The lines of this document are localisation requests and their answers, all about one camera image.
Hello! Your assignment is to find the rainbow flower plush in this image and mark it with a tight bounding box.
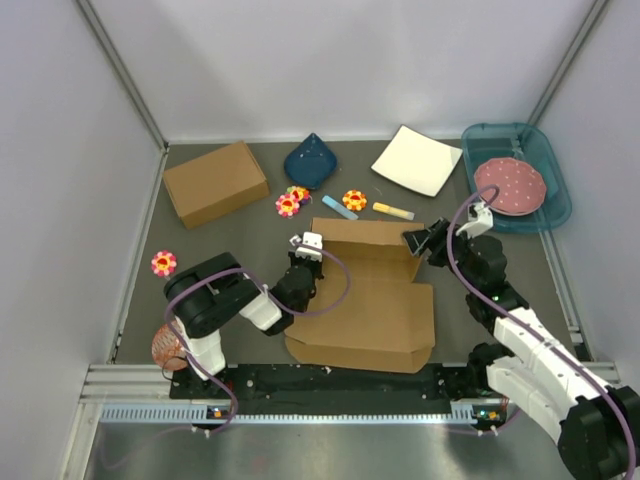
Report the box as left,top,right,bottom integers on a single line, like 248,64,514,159
286,186,311,205

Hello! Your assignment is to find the blue chalk stick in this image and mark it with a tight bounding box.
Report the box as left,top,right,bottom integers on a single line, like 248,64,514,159
321,195,359,220

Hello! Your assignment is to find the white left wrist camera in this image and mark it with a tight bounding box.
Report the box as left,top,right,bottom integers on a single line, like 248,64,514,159
289,232,323,262

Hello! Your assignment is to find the orange flower plush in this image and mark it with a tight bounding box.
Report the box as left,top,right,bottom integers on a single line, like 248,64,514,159
342,190,368,212

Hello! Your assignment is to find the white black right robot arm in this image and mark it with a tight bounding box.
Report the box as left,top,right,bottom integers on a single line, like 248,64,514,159
402,218,639,479

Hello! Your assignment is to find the dark blue ceramic bowl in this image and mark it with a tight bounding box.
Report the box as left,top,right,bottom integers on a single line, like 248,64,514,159
283,133,338,190

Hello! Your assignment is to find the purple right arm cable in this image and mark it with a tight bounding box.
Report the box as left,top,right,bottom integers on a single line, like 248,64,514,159
446,184,634,479

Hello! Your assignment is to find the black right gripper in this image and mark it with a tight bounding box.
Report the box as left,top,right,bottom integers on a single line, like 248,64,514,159
402,218,479,292

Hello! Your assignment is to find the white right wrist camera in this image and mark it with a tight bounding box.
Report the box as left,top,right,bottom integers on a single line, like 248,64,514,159
455,201,494,239

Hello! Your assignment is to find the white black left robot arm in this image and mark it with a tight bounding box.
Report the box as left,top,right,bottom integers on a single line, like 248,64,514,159
163,247,323,397

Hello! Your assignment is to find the brown cardboard box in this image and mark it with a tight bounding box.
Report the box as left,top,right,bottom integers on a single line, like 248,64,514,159
163,141,270,229
285,217,435,373

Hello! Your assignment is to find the yellow chalk stick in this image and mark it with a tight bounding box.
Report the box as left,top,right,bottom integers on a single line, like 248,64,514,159
372,202,415,221

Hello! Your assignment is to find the grey slotted cable duct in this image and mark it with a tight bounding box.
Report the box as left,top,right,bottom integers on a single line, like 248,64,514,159
99,402,506,425

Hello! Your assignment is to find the pink dotted plate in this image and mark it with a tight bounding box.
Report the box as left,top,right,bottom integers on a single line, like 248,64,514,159
473,157,547,216

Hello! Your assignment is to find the white square plate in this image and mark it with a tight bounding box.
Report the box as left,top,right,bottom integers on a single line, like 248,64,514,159
371,125,462,197

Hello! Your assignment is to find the pink flower plush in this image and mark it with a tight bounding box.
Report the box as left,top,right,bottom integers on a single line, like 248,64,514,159
151,250,177,278
275,193,300,218

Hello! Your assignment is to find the closed brown cardboard box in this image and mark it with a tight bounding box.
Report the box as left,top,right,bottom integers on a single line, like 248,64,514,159
163,141,270,229

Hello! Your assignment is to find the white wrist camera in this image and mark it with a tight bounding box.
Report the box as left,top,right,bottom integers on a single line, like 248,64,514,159
455,201,494,239
289,232,323,262

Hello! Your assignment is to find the teal plastic bin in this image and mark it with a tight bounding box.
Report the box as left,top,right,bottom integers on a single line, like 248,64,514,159
461,122,572,234

